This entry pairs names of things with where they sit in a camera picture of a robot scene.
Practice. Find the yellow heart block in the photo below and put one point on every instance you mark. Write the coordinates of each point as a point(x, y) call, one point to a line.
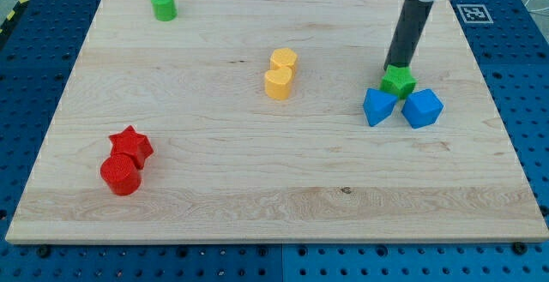
point(278, 83)

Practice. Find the yellow pentagon block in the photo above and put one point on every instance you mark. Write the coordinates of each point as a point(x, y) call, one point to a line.
point(284, 57)

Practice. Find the wooden board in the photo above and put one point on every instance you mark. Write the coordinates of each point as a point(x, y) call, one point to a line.
point(232, 165)

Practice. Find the blue triangle block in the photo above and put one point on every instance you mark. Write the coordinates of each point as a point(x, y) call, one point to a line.
point(378, 105)

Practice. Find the green star block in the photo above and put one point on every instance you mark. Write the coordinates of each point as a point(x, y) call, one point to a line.
point(398, 81)

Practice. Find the red star block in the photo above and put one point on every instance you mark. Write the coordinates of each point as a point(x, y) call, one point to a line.
point(129, 142)

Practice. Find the blue cube block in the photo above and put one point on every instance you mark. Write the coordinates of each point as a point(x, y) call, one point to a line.
point(422, 108)

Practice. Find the red cylinder block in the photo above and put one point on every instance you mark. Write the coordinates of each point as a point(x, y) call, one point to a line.
point(120, 174)

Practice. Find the green cylinder block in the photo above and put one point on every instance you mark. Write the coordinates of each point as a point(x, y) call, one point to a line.
point(164, 10)

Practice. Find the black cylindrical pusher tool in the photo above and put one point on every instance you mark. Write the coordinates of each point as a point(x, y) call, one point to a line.
point(410, 26)

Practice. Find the fiducial marker tag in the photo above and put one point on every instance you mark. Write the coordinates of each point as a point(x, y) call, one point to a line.
point(474, 14)

